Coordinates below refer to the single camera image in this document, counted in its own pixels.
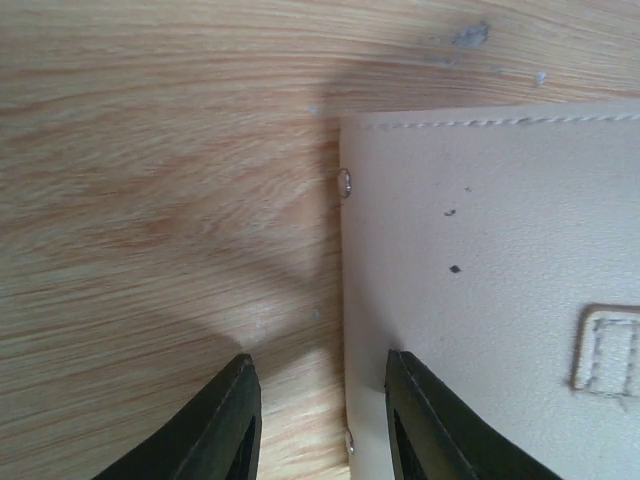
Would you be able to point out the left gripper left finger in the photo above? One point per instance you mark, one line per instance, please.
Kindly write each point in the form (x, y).
(216, 435)

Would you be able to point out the beige card holder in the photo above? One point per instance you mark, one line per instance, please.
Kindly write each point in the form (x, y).
(500, 246)

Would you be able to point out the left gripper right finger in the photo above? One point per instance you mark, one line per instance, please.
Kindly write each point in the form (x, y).
(440, 430)

